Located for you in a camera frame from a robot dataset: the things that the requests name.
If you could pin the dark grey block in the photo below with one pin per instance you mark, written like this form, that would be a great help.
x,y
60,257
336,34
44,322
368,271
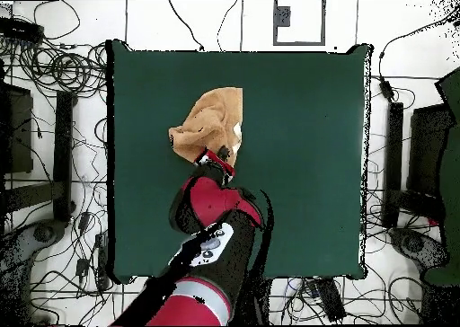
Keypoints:
x,y
284,18

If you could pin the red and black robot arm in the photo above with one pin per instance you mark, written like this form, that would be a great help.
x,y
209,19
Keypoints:
x,y
212,240

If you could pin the black furniture panel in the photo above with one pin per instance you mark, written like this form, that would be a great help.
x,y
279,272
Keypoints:
x,y
427,151
18,133

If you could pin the black power strip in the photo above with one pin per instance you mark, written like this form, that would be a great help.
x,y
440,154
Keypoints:
x,y
102,262
330,298
21,30

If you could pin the orange terry towel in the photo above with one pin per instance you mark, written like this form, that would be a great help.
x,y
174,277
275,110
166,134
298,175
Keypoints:
x,y
208,125

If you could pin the dark green table cloth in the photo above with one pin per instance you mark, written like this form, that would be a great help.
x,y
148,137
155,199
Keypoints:
x,y
305,161

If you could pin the green hanging cloth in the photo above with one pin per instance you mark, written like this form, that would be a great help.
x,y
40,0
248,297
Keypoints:
x,y
452,161

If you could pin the black stand bar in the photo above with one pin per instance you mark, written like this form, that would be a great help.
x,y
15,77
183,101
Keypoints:
x,y
63,154
393,161

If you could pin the black power adapter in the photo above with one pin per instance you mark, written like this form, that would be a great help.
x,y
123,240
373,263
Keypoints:
x,y
82,267
84,221
386,90

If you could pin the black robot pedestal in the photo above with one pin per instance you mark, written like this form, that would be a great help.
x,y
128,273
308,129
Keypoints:
x,y
260,302

